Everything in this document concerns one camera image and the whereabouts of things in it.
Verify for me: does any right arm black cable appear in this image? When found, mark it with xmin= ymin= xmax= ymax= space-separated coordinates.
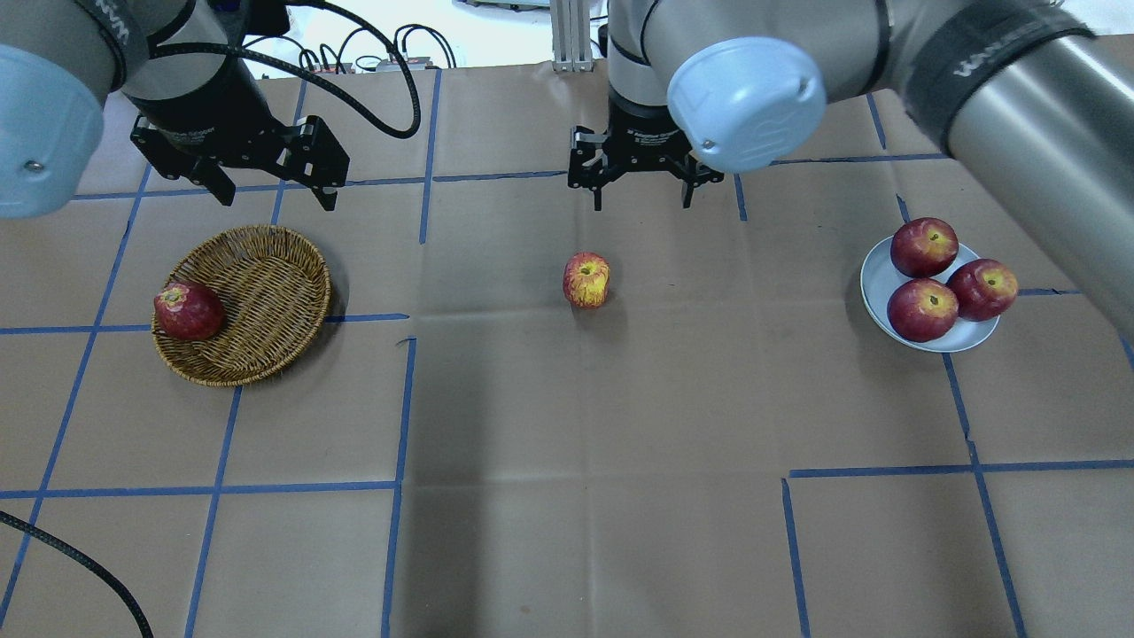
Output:
xmin=0 ymin=511 xmax=156 ymax=638

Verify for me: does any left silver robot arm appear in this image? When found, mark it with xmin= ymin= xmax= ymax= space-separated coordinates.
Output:
xmin=1 ymin=1 xmax=349 ymax=218

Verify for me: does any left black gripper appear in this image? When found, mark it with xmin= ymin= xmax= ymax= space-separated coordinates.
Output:
xmin=130 ymin=90 xmax=352 ymax=213

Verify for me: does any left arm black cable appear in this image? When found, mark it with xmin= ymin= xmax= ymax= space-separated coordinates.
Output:
xmin=151 ymin=0 xmax=422 ymax=141

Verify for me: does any dark red apple in basket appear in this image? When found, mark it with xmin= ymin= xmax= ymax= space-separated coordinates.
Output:
xmin=153 ymin=282 xmax=227 ymax=342

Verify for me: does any light blue plate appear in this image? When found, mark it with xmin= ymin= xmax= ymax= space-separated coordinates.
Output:
xmin=858 ymin=236 xmax=1000 ymax=354

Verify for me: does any yellow-red apple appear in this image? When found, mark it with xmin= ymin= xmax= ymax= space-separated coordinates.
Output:
xmin=562 ymin=252 xmax=611 ymax=308

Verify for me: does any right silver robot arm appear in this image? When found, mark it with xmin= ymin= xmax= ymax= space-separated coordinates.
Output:
xmin=568 ymin=1 xmax=1133 ymax=338

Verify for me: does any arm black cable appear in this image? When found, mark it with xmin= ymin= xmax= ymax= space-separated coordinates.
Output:
xmin=0 ymin=511 xmax=156 ymax=638
xmin=151 ymin=0 xmax=422 ymax=141

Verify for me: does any aluminium frame post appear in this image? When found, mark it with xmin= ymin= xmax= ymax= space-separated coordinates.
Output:
xmin=549 ymin=0 xmax=593 ymax=73

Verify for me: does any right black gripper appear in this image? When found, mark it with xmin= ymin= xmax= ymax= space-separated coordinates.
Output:
xmin=568 ymin=97 xmax=725 ymax=213

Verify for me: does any woven wicker basket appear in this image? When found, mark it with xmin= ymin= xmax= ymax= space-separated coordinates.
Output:
xmin=151 ymin=223 xmax=332 ymax=388

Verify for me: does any red apple on plate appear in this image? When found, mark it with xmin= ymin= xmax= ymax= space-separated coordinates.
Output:
xmin=946 ymin=258 xmax=1019 ymax=322
xmin=889 ymin=216 xmax=959 ymax=278
xmin=886 ymin=278 xmax=959 ymax=343

